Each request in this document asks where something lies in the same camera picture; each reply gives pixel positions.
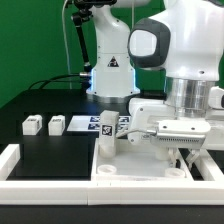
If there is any white square tabletop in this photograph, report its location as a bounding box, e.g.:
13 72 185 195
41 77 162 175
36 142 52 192
91 139 193 181

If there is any white marker sheet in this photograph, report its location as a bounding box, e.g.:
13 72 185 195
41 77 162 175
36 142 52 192
67 115 130 132

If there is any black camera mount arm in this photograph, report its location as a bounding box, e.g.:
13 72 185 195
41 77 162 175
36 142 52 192
71 0 117 72

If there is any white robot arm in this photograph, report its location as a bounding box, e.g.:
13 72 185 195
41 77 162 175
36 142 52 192
124 0 224 151

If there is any black cable bundle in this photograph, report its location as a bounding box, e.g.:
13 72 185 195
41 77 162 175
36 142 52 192
27 73 91 91

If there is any white U-shaped fence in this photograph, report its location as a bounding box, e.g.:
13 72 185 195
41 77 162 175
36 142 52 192
0 144 224 205

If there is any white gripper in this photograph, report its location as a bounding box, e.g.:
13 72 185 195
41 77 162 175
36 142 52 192
128 98 224 169

